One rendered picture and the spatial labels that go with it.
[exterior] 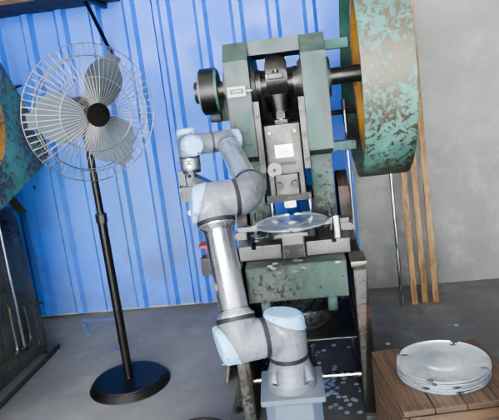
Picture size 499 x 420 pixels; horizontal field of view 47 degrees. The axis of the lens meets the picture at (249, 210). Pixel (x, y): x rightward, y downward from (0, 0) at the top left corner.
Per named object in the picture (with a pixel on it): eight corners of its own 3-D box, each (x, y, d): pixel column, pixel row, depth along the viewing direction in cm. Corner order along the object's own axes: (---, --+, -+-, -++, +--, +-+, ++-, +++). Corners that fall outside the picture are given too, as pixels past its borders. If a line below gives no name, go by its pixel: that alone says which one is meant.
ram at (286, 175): (307, 194, 226) (299, 118, 220) (269, 197, 227) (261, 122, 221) (306, 187, 242) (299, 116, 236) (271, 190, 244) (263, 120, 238)
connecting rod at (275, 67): (298, 141, 224) (289, 51, 217) (266, 144, 225) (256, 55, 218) (298, 136, 244) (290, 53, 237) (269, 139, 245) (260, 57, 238)
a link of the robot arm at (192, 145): (212, 132, 201) (207, 131, 211) (180, 136, 199) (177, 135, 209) (215, 154, 202) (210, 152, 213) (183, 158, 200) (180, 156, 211)
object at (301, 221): (257, 218, 244) (257, 217, 244) (326, 212, 241) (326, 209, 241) (252, 235, 216) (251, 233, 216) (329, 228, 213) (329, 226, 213)
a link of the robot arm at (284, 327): (314, 357, 164) (310, 312, 161) (269, 367, 161) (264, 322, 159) (301, 340, 176) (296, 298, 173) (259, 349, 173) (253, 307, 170)
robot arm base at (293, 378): (319, 393, 163) (316, 362, 161) (266, 398, 164) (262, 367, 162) (315, 368, 178) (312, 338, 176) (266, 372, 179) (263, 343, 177)
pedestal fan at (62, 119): (178, 410, 249) (117, 32, 217) (36, 419, 256) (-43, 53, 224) (217, 304, 370) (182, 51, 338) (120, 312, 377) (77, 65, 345)
